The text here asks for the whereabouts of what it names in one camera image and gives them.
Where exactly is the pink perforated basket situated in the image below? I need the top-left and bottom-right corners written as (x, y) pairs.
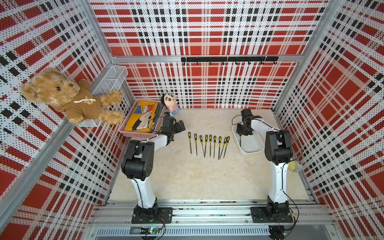
top-left (119, 100), bottom-right (165, 138)

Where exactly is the yellow plush ball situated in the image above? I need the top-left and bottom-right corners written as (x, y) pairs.
top-left (289, 161), bottom-right (303, 173)

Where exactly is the small green circuit board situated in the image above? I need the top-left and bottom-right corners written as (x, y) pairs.
top-left (140, 227), bottom-right (161, 235)

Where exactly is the white wire wall basket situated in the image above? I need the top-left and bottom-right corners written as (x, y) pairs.
top-left (91, 65), bottom-right (131, 112)

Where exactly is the black yellow file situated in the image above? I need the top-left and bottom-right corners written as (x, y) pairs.
top-left (199, 135), bottom-right (205, 157)
top-left (218, 136), bottom-right (222, 159)
top-left (213, 136), bottom-right (217, 158)
top-left (222, 136), bottom-right (230, 158)
top-left (188, 132), bottom-right (192, 154)
top-left (204, 135), bottom-right (208, 157)
top-left (219, 137), bottom-right (227, 160)
top-left (194, 133), bottom-right (198, 157)
top-left (209, 134), bottom-right (213, 157)

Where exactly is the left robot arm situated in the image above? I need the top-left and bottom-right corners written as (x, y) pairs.
top-left (121, 116), bottom-right (186, 215)

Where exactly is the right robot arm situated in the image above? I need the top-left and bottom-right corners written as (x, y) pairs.
top-left (233, 109), bottom-right (294, 213)

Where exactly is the black wall hook rail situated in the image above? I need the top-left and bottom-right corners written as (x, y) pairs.
top-left (181, 56), bottom-right (279, 64)

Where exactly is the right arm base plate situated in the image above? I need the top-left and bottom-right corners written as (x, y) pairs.
top-left (251, 207), bottom-right (294, 224)

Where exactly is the yellow printed folded cloth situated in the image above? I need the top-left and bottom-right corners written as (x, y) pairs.
top-left (124, 100), bottom-right (158, 133)

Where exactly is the cartoon boy plush doll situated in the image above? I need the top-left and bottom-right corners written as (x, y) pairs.
top-left (161, 93), bottom-right (180, 114)

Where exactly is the aluminium front rail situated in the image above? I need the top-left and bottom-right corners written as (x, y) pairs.
top-left (89, 200), bottom-right (336, 227)

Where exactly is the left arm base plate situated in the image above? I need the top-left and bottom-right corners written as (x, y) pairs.
top-left (131, 206), bottom-right (173, 224)

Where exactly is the white plastic storage box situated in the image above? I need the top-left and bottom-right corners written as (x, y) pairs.
top-left (232, 121), bottom-right (269, 157)

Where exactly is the brown teddy bear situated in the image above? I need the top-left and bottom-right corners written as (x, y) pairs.
top-left (21, 68), bottom-right (125, 125)

